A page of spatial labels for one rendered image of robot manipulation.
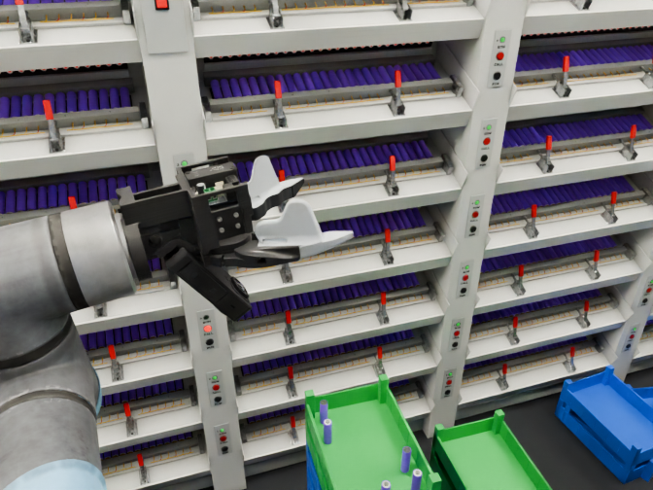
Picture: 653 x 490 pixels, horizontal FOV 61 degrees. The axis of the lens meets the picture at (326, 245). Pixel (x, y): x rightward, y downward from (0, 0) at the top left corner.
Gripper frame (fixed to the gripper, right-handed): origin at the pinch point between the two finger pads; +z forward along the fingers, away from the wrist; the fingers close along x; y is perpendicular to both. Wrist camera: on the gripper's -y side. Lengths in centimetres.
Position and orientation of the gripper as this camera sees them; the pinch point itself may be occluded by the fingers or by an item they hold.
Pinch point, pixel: (324, 211)
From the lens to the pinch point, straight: 59.9
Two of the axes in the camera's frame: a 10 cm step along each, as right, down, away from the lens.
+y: -0.6, -8.3, -5.5
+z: 9.1, -2.7, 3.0
